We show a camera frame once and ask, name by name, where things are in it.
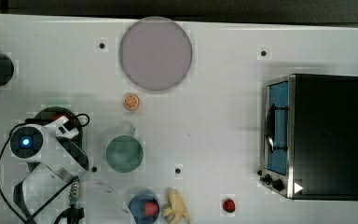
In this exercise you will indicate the red felt ketchup bottle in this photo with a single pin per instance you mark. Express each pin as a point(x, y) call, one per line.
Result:
point(55, 117)

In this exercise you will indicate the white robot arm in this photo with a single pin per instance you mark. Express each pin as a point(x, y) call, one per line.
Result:
point(59, 163)

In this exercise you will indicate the grey round plate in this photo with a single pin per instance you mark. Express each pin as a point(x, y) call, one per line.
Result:
point(155, 53)

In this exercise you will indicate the green metal cup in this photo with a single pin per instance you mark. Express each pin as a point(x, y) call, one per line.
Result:
point(125, 152)

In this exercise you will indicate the red toy in bowl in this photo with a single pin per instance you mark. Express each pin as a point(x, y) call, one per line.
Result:
point(151, 209)

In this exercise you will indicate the small red strawberry toy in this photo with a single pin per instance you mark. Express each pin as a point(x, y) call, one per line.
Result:
point(229, 206)

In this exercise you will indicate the black toaster oven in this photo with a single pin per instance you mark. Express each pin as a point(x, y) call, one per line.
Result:
point(310, 137)

